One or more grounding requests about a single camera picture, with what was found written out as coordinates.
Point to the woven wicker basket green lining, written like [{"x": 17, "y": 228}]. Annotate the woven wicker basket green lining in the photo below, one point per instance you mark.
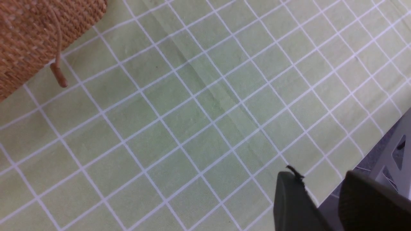
[{"x": 35, "y": 32}]

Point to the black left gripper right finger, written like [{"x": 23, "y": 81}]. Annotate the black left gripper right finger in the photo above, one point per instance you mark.
[{"x": 366, "y": 205}]

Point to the green checkered tablecloth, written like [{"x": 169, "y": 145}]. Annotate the green checkered tablecloth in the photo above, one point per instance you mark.
[{"x": 179, "y": 114}]

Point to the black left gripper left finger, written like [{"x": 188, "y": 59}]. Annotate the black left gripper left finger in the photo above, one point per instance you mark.
[{"x": 293, "y": 208}]

